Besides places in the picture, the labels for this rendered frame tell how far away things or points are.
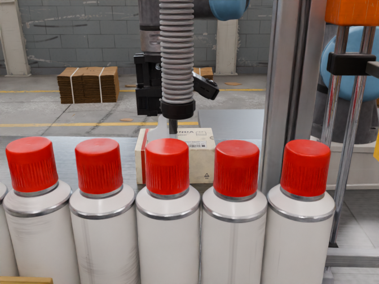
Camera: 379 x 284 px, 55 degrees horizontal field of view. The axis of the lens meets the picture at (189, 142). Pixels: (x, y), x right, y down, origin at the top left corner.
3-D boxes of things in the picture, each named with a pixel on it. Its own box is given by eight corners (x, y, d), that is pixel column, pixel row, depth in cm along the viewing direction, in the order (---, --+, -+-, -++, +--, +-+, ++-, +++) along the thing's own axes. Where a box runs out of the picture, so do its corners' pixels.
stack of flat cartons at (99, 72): (60, 103, 417) (56, 76, 404) (69, 92, 466) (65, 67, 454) (117, 102, 423) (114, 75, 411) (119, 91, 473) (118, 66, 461)
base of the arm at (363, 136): (311, 141, 69) (319, 91, 66) (293, 118, 84) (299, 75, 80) (391, 146, 69) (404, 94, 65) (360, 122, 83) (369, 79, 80)
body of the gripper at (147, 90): (141, 107, 78) (136, 50, 73) (181, 106, 78) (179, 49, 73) (137, 119, 71) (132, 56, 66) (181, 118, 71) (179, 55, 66)
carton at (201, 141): (136, 183, 74) (134, 150, 71) (142, 158, 85) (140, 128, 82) (215, 182, 74) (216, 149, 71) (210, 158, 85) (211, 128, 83)
